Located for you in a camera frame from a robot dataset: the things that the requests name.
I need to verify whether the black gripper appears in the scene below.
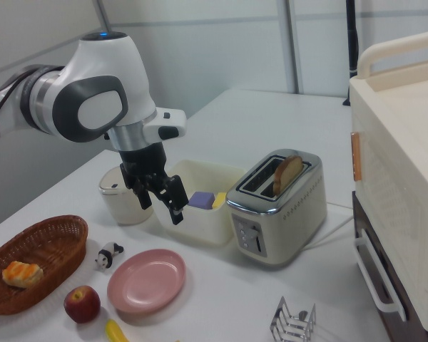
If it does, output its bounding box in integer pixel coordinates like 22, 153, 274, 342
118, 141, 190, 226

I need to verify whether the cream two-slot toaster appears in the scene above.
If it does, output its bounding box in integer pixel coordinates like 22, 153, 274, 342
225, 148, 328, 268

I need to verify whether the cream lidded canister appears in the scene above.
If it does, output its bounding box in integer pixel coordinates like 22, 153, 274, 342
98, 165, 155, 226

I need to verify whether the purple block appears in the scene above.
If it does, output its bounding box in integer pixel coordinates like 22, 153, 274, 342
187, 191, 215, 211

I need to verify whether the white plastic bin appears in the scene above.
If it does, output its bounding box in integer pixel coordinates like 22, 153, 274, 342
153, 159, 246, 247

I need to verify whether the panda figurine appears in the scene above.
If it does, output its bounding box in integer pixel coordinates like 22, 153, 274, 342
94, 242, 126, 273

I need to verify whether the pink oval plate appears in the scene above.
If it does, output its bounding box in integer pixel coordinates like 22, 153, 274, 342
106, 248, 187, 314

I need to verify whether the red apple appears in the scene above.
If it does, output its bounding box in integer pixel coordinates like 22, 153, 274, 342
63, 285, 102, 324

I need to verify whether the toast slice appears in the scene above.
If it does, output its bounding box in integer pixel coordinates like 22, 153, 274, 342
272, 155, 304, 196

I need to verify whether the yellow banana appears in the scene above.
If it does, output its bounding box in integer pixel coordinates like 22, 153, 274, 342
104, 318, 130, 342

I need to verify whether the brown wicker basket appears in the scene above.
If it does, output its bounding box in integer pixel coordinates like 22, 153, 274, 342
0, 214, 89, 316

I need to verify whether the orange glazed pastry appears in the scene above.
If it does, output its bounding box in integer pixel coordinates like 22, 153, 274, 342
1, 260, 44, 289

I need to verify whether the metal toast rack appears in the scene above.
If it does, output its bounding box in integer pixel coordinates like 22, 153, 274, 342
269, 296, 317, 342

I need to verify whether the black pole stand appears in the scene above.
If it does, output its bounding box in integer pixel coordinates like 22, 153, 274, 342
342, 0, 360, 107

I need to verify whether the white toaster power cable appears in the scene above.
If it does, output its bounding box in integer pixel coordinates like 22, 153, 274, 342
306, 202, 355, 249

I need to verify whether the dark oven with white handle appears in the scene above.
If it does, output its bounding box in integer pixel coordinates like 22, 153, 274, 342
351, 190, 428, 342

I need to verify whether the cream cabinet with handle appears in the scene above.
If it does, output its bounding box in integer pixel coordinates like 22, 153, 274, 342
348, 30, 428, 335

